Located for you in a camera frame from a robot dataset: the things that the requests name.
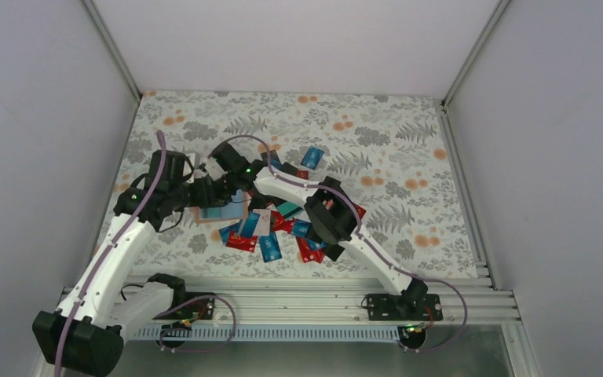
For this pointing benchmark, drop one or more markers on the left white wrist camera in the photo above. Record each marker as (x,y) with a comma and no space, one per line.
(190,161)

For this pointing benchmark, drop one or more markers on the tan leather card holder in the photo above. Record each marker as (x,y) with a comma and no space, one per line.
(236,209)

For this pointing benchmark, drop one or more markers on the red card bottom centre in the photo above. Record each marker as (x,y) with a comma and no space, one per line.
(307,253)

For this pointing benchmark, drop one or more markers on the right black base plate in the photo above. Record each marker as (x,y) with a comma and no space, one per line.
(384,307)

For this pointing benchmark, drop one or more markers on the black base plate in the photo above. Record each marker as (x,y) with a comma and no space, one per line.
(194,306)
(384,307)

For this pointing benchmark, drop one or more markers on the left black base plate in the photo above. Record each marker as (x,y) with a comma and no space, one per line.
(194,306)

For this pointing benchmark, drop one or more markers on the red card bottom left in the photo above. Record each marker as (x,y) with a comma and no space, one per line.
(242,243)

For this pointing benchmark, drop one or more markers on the blue card lower left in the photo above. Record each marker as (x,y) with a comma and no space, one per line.
(244,228)

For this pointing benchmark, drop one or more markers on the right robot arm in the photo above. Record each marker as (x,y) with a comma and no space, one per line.
(333,218)

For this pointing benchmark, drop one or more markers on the aluminium rail frame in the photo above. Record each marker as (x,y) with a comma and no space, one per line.
(341,301)

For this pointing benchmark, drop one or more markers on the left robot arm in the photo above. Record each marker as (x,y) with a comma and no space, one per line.
(88,330)

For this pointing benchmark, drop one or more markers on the red card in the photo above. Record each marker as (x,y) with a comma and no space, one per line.
(307,253)
(242,243)

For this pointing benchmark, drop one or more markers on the blue card top right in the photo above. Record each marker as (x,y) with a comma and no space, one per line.
(312,158)

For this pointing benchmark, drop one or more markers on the white floral card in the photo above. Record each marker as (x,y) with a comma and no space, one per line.
(263,225)

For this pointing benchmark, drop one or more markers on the teal striped card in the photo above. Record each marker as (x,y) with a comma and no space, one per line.
(288,210)

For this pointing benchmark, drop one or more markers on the floral patterned table mat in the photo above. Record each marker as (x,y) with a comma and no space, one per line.
(387,152)

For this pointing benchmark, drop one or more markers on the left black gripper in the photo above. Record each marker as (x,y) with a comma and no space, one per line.
(204,195)

